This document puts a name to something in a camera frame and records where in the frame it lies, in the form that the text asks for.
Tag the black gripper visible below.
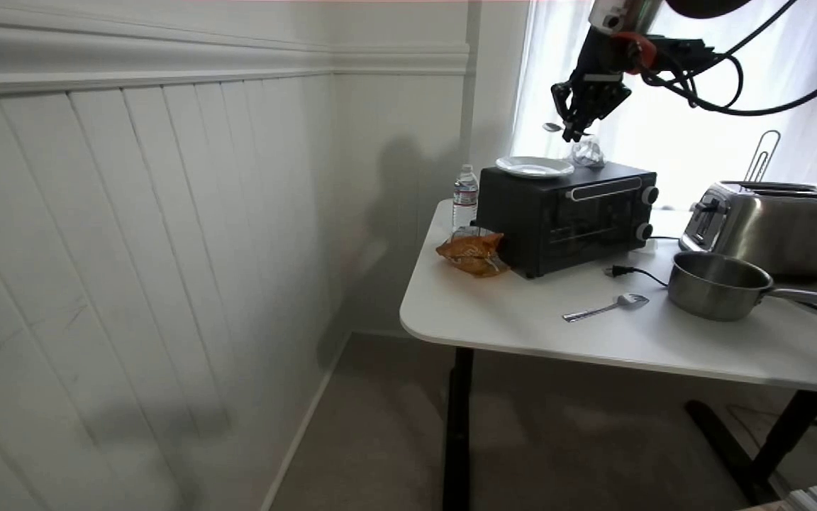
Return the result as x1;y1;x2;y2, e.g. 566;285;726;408
547;32;635;144

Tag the silver pot with handle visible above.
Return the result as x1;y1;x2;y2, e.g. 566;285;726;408
663;249;817;323

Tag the silver fork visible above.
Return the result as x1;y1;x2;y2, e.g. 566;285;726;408
561;290;649;323

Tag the silver wire loop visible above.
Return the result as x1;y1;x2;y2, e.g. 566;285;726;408
740;127;785;185

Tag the black toaster oven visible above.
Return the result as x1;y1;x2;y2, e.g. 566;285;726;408
475;163;661;282

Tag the orange snack bag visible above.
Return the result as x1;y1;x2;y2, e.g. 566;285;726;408
435;227;507;282

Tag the silver toaster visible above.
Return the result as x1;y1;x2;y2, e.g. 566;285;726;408
678;180;817;282

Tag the black power plug cord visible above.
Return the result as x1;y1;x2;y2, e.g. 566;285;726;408
605;265;682;296

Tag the black slanted table leg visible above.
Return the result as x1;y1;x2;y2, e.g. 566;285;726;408
685;390;817;508

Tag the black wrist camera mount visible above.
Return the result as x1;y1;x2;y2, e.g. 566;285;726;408
617;28;726;86

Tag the white plate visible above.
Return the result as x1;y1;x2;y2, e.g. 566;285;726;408
493;153;577;181

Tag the black straight table leg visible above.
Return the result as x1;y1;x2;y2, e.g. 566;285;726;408
439;346;476;511

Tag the white curtain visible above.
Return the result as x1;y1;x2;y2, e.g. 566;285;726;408
505;0;817;217

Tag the clear glass cup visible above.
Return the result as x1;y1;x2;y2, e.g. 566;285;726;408
568;137;608;175

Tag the clear water bottle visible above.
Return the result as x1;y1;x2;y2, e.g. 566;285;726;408
448;164;479;231

